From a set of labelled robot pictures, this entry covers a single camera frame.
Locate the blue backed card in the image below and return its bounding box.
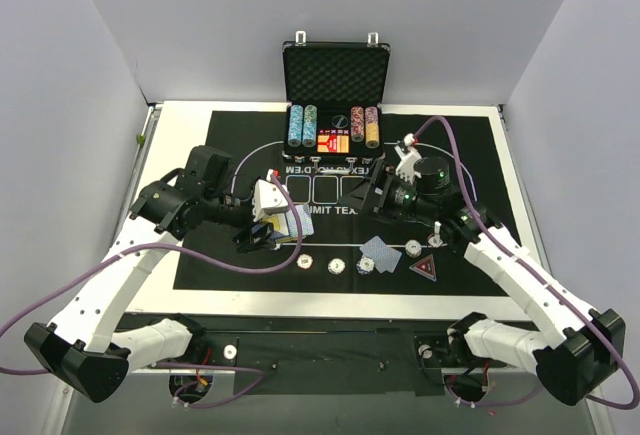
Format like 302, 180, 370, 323
372, 246, 402, 273
360, 236, 388, 260

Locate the red triangular dealer marker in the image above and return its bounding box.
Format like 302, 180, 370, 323
409, 255, 437, 282

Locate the blue chip stack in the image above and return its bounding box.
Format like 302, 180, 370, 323
356, 257, 375, 275

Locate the blue playing card deck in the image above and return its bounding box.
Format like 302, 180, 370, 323
263, 204, 315, 249

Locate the grey chip stack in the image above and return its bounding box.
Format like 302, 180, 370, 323
328, 258, 346, 275

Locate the red chip stack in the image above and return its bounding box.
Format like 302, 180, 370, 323
297, 254, 313, 270

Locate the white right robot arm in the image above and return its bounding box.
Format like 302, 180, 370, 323
340, 157, 626, 406

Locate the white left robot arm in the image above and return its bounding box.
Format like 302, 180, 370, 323
24, 145, 291, 403

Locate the purple and orange chip row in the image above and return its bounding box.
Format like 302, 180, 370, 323
364, 106, 380, 149

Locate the black poker felt mat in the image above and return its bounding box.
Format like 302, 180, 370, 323
173, 111, 519, 296

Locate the red playing card box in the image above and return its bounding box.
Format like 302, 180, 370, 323
316, 129, 351, 154

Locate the black dealer button in case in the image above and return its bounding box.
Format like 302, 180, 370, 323
332, 115, 350, 129

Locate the dark red chip row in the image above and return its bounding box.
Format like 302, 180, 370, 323
350, 106, 365, 143

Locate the light blue chip row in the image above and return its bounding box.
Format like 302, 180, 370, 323
287, 105, 304, 148

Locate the green grey chip row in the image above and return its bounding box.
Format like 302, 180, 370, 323
302, 104, 318, 147

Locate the black aluminium poker case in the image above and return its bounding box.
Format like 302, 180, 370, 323
282, 31, 391, 175

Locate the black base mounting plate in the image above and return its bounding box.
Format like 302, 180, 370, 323
177, 319, 487, 396

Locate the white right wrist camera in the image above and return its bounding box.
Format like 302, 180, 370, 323
394, 133, 421, 185

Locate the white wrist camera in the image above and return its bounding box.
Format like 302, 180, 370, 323
394, 133, 421, 185
252, 180, 289, 222

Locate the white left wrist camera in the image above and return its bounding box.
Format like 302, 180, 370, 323
252, 180, 289, 222

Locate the aluminium front rail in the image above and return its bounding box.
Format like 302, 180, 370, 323
59, 329, 599, 376

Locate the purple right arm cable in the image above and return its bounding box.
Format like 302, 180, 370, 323
412, 115, 640, 410

